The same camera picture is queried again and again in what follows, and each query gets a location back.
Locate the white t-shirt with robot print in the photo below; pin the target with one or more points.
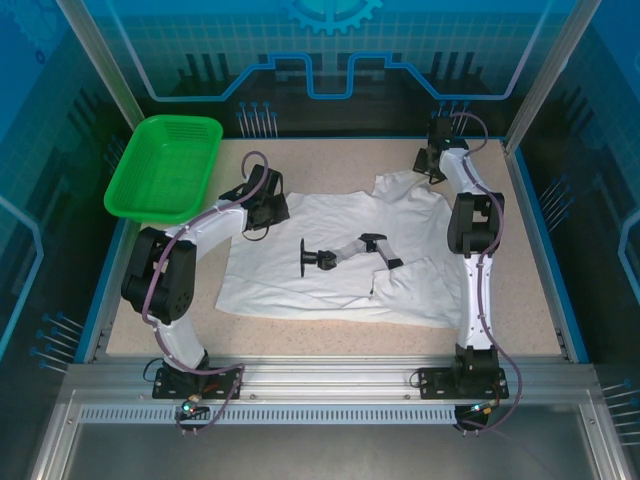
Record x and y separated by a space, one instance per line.
270 282

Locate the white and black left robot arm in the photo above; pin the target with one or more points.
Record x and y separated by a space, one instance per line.
170 275

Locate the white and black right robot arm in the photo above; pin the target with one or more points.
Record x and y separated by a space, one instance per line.
475 295

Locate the green plastic basket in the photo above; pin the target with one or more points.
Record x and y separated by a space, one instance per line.
160 170

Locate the small connector with green light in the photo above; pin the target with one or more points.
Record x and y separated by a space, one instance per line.
482 410
189 407

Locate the steel shelf plate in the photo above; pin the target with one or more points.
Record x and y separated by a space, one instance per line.
325 455

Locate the aluminium table side rail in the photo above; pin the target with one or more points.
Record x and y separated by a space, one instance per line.
531 210

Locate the aluminium frame post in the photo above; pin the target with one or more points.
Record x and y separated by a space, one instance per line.
550 75
102 65

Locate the aluminium mounting rail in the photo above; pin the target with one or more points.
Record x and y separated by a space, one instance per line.
325 375

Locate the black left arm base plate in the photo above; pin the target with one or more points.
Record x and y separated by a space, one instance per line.
172 391

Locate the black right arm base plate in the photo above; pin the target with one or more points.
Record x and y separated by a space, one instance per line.
432 385

